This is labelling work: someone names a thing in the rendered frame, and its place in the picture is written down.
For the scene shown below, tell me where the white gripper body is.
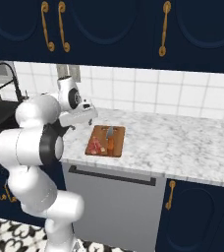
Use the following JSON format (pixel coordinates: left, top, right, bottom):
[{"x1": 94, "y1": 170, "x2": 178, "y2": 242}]
[{"x1": 58, "y1": 106, "x2": 99, "y2": 129}]

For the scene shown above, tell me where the red raw meat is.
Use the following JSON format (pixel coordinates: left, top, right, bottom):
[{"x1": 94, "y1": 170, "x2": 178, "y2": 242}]
[{"x1": 85, "y1": 135, "x2": 107, "y2": 157}]

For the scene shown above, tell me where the brown wooden cutting board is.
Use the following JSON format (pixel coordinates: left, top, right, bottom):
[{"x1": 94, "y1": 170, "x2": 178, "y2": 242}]
[{"x1": 84, "y1": 124, "x2": 127, "y2": 158}]

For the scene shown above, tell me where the black curved tap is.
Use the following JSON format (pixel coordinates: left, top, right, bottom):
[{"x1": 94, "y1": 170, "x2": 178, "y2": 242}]
[{"x1": 0, "y1": 62, "x2": 30, "y2": 103}]

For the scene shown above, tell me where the grey dishwasher door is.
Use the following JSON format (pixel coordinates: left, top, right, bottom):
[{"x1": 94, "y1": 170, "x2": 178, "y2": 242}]
[{"x1": 61, "y1": 162, "x2": 168, "y2": 252}]

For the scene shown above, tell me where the knife with orange handle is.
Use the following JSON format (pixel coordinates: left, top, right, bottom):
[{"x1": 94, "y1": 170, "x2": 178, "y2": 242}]
[{"x1": 106, "y1": 125, "x2": 116, "y2": 156}]

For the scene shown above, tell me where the grey wall socket plate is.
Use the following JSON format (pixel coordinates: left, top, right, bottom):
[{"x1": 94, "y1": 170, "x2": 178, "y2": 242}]
[{"x1": 55, "y1": 64, "x2": 82, "y2": 84}]

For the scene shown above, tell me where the black dishwasher handle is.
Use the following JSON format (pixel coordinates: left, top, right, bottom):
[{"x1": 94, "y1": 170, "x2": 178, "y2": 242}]
[{"x1": 67, "y1": 164, "x2": 157, "y2": 187}]

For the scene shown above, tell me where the navy wall cupboard door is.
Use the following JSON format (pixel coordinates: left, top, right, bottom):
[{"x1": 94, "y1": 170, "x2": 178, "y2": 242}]
[
  {"x1": 51, "y1": 0, "x2": 157, "y2": 68},
  {"x1": 152, "y1": 0, "x2": 224, "y2": 75},
  {"x1": 0, "y1": 0, "x2": 54, "y2": 62}
]

